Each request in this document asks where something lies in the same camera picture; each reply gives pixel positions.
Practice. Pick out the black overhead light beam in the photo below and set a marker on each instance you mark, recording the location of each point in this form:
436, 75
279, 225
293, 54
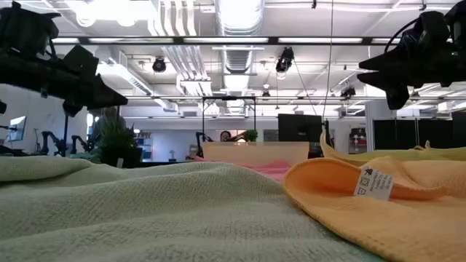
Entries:
178, 40

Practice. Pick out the black metal stand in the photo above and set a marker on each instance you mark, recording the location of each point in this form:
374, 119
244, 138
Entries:
66, 134

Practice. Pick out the small black ceiling camera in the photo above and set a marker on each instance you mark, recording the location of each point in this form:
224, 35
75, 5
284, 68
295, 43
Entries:
347, 91

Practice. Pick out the pink microfiber towel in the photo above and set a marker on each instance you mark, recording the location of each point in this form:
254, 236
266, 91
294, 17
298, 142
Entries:
269, 171

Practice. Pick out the light green microfiber towel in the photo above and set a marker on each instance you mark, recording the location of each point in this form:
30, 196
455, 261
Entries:
145, 211

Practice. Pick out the black background robot arm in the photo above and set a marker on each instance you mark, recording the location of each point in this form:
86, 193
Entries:
78, 142
49, 140
199, 145

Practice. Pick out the lit computer monitor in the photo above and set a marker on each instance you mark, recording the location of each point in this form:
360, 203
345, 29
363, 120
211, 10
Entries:
17, 129

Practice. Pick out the small background plant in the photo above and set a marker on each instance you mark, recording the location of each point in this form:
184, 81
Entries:
250, 135

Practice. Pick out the black background rig frame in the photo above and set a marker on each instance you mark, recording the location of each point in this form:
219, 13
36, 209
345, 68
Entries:
229, 98

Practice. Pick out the red and white shelf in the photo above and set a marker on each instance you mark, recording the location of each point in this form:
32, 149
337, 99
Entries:
358, 140

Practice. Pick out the blue storage shelf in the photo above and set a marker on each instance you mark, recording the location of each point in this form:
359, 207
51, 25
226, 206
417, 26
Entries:
145, 145

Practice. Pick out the black partition panels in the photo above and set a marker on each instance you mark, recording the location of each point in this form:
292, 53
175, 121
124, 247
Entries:
400, 134

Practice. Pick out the small potted plant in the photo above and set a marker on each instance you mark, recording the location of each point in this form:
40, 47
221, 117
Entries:
116, 145

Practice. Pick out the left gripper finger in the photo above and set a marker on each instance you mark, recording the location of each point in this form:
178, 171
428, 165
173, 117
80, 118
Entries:
82, 63
105, 96

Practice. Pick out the translucent plastic bin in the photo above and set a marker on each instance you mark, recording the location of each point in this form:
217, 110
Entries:
255, 153

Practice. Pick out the black hanging camera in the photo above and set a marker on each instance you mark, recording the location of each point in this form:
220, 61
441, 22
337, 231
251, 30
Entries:
159, 65
285, 60

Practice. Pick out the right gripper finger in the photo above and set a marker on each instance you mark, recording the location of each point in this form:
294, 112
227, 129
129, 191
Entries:
386, 64
389, 82

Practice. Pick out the person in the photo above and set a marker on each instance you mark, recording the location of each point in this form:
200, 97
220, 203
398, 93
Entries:
225, 136

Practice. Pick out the orange towel with white label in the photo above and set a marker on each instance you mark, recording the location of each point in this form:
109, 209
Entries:
400, 225

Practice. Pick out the yellow microfiber towel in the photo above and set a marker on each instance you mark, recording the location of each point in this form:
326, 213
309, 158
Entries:
382, 154

